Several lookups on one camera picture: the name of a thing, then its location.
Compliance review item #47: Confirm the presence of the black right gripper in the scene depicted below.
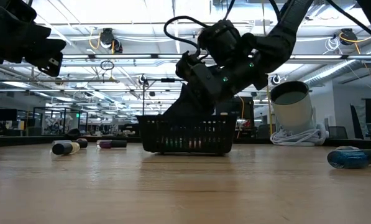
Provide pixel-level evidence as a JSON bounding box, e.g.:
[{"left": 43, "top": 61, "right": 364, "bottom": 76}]
[{"left": 162, "top": 66, "right": 227, "bottom": 117}]

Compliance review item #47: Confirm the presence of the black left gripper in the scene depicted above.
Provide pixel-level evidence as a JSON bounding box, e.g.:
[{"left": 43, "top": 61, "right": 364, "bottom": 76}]
[{"left": 0, "top": 0, "right": 67, "bottom": 78}]

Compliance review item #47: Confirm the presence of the black slotted plastic basket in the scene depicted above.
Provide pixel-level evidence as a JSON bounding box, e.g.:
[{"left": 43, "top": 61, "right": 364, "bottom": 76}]
[{"left": 135, "top": 114, "right": 239, "bottom": 156}]

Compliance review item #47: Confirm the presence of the purple nail polish bottle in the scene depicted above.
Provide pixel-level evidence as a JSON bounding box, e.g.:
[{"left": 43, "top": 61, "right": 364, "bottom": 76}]
[{"left": 96, "top": 139, "right": 127, "bottom": 149}]

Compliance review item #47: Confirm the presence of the yellow nail polish bottle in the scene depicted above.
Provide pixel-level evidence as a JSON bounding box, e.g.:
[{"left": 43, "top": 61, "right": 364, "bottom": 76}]
[{"left": 51, "top": 141, "right": 81, "bottom": 156}]

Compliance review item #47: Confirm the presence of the pale nail polish bottle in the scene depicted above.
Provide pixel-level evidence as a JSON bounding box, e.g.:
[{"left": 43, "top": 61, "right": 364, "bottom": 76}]
[{"left": 52, "top": 138, "right": 89, "bottom": 149}]

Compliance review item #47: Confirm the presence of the blue glitter nail polish bottle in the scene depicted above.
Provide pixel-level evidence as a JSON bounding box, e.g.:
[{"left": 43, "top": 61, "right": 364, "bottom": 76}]
[{"left": 326, "top": 146, "right": 371, "bottom": 170}]

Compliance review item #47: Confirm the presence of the black cabinet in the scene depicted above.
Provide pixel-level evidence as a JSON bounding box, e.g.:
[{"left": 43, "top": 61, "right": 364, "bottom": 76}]
[{"left": 218, "top": 93, "right": 255, "bottom": 138}]

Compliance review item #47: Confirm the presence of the white cylindrical canister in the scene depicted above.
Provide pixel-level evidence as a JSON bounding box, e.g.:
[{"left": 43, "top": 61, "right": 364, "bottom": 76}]
[{"left": 269, "top": 80, "right": 317, "bottom": 135}]

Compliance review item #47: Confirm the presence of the dark slanted panel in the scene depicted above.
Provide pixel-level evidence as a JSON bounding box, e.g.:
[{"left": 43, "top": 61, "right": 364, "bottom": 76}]
[{"left": 349, "top": 104, "right": 365, "bottom": 140}]

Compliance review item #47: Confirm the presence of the black metal frame stand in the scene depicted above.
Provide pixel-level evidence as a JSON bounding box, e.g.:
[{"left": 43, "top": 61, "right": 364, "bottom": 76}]
[{"left": 141, "top": 77, "right": 186, "bottom": 119}]

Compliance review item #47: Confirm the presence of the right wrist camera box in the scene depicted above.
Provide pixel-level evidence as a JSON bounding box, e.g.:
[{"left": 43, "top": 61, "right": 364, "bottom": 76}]
[{"left": 175, "top": 51, "right": 204, "bottom": 80}]

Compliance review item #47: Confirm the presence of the thin curved yellow cable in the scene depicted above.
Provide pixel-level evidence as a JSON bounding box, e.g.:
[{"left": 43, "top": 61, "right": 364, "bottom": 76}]
[{"left": 237, "top": 95, "right": 245, "bottom": 140}]

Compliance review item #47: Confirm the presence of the black ceiling cable reel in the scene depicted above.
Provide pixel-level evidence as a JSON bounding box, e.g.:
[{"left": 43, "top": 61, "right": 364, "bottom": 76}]
[
  {"left": 339, "top": 27, "right": 359, "bottom": 47},
  {"left": 99, "top": 27, "right": 124, "bottom": 55}
]

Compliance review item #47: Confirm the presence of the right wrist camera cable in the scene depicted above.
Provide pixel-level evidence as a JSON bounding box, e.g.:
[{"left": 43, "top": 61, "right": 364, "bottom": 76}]
[{"left": 163, "top": 14, "right": 211, "bottom": 58}]

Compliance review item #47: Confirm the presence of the black aluminium table frame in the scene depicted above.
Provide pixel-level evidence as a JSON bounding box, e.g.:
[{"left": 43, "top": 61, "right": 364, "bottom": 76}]
[{"left": 0, "top": 134, "right": 371, "bottom": 147}]

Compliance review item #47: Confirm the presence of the white coiled cable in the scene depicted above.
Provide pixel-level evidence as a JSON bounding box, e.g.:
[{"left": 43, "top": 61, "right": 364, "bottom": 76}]
[{"left": 269, "top": 123, "right": 331, "bottom": 147}]

